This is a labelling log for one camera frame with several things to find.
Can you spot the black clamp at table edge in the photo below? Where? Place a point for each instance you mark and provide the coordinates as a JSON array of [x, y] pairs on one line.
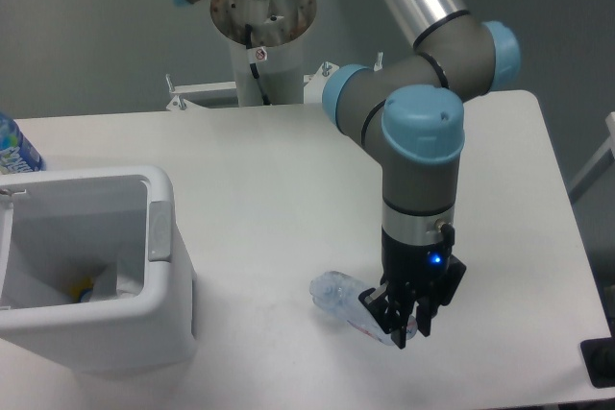
[[598, 356]]

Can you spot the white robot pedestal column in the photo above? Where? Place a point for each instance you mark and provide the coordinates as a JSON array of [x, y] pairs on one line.
[[266, 43]]

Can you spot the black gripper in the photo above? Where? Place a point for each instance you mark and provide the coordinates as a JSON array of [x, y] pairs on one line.
[[428, 275]]

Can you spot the clear plastic wrapper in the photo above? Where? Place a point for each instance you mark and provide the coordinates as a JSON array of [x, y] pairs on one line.
[[121, 280]]

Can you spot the blue labelled water bottle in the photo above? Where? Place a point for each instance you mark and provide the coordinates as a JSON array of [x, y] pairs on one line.
[[18, 154]]

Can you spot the colourful snack package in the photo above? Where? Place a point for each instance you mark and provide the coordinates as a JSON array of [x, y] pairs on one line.
[[82, 290]]

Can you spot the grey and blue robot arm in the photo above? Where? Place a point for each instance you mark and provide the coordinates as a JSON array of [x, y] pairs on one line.
[[407, 117]]

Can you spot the crushed clear plastic bottle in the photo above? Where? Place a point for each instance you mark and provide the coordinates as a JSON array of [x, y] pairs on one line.
[[338, 295]]

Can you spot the white frame at right edge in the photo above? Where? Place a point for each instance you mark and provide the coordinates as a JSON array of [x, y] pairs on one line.
[[595, 166]]

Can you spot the white plastic trash can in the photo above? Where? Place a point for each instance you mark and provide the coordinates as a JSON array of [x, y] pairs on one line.
[[60, 227]]

